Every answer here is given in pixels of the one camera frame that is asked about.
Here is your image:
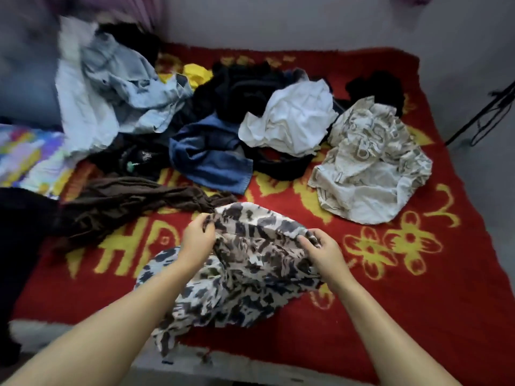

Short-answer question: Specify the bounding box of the person's right forearm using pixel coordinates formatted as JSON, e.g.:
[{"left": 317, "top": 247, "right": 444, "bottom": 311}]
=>
[{"left": 330, "top": 273, "right": 464, "bottom": 386}]

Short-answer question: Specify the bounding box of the pile of mixed clothes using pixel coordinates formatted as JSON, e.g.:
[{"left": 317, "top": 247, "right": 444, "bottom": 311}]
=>
[{"left": 55, "top": 16, "right": 434, "bottom": 226}]

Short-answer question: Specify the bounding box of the person's right hand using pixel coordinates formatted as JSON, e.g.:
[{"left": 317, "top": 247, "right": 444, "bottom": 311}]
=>
[{"left": 296, "top": 229, "right": 355, "bottom": 290}]

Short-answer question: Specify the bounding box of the brown garment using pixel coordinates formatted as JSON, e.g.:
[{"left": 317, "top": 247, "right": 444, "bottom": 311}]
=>
[{"left": 56, "top": 176, "right": 240, "bottom": 248}]

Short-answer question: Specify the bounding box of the red bedsheet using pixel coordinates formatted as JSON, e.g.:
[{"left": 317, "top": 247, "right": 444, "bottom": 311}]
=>
[{"left": 12, "top": 42, "right": 515, "bottom": 386}]

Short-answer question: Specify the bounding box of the person's left hand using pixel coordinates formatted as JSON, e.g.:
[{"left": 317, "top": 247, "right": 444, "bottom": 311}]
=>
[{"left": 175, "top": 213, "right": 218, "bottom": 274}]

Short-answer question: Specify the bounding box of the black white patterned shirt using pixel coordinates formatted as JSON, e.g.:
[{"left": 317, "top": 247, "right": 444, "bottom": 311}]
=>
[{"left": 135, "top": 202, "right": 325, "bottom": 360}]

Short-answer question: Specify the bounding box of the white bed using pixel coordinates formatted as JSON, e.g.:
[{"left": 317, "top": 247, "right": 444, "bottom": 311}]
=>
[{"left": 0, "top": 44, "right": 515, "bottom": 386}]

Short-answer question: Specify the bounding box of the person's left forearm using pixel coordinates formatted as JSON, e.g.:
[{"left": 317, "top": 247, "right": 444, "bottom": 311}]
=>
[{"left": 0, "top": 261, "right": 194, "bottom": 386}]

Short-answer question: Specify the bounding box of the colourful patterned pillow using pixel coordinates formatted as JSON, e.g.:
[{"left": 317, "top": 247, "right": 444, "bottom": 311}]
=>
[{"left": 0, "top": 123, "right": 75, "bottom": 199}]

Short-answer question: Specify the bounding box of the grey pillow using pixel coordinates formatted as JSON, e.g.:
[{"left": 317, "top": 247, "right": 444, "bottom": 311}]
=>
[{"left": 0, "top": 20, "right": 64, "bottom": 129}]

